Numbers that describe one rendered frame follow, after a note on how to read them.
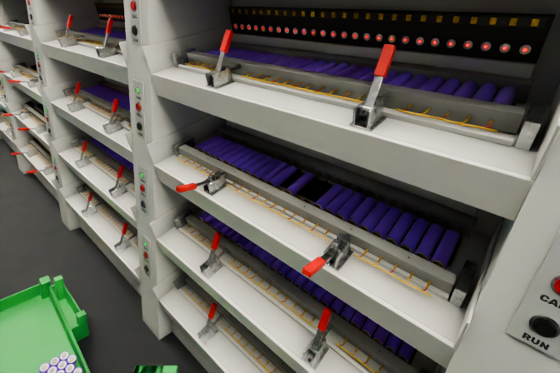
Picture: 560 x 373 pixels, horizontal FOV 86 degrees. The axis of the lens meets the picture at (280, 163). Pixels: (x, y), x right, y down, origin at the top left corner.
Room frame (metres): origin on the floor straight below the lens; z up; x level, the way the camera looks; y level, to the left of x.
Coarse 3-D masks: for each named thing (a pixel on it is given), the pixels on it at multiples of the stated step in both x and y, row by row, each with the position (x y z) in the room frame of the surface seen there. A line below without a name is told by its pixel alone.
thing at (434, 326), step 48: (192, 144) 0.65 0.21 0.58; (288, 144) 0.60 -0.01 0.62; (192, 192) 0.52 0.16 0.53; (432, 192) 0.42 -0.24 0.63; (288, 240) 0.38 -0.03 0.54; (480, 240) 0.37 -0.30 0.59; (336, 288) 0.32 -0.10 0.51; (384, 288) 0.30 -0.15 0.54; (480, 288) 0.26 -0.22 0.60; (432, 336) 0.25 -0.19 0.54
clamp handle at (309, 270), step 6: (336, 246) 0.33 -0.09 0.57; (330, 252) 0.33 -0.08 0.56; (336, 252) 0.33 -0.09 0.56; (318, 258) 0.31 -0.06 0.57; (324, 258) 0.32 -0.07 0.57; (330, 258) 0.32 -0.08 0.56; (312, 264) 0.30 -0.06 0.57; (318, 264) 0.30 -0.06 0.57; (324, 264) 0.31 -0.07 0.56; (306, 270) 0.29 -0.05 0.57; (312, 270) 0.29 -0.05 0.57; (318, 270) 0.30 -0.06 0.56
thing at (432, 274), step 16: (192, 160) 0.60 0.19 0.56; (208, 160) 0.57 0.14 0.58; (240, 176) 0.51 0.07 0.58; (240, 192) 0.48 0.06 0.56; (256, 192) 0.48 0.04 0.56; (272, 192) 0.46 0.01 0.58; (288, 208) 0.43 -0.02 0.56; (304, 208) 0.42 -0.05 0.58; (320, 224) 0.40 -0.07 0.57; (336, 224) 0.38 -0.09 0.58; (352, 240) 0.36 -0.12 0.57; (368, 240) 0.35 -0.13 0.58; (384, 240) 0.35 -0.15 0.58; (384, 256) 0.33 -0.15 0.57; (400, 256) 0.32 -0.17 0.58; (416, 256) 0.32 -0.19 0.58; (416, 272) 0.31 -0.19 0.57; (432, 272) 0.30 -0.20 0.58; (448, 272) 0.30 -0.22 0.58; (416, 288) 0.29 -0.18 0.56; (448, 288) 0.29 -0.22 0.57
